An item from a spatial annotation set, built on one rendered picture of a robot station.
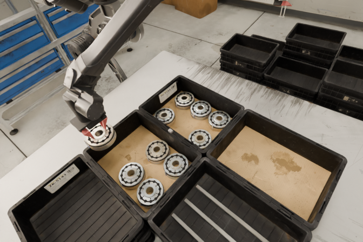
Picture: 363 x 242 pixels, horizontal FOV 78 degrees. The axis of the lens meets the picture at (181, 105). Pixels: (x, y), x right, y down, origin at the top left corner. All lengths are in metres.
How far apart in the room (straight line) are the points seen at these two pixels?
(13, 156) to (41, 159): 1.24
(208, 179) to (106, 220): 0.41
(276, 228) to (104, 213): 0.61
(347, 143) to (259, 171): 0.52
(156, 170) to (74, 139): 0.59
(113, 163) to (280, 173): 0.69
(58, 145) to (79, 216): 0.54
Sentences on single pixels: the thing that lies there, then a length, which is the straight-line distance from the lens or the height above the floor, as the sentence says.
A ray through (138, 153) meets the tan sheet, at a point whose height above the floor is 0.83.
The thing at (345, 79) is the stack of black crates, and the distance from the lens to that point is 2.04.
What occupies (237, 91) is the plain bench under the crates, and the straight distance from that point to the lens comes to 1.42.
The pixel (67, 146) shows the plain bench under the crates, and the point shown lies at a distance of 1.40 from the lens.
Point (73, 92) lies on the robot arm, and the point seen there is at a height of 1.26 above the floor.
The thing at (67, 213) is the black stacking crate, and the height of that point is 0.83.
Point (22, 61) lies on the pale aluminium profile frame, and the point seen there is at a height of 0.60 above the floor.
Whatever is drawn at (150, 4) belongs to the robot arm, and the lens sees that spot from 0.59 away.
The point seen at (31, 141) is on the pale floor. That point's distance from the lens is 2.65.
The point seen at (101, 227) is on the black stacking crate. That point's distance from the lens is 0.96.
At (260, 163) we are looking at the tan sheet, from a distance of 0.99.
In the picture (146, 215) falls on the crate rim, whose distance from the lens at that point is 0.81.
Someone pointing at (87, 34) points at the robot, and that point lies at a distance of 1.70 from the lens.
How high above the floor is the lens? 1.68
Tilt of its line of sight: 47 degrees down
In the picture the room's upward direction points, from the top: 9 degrees counter-clockwise
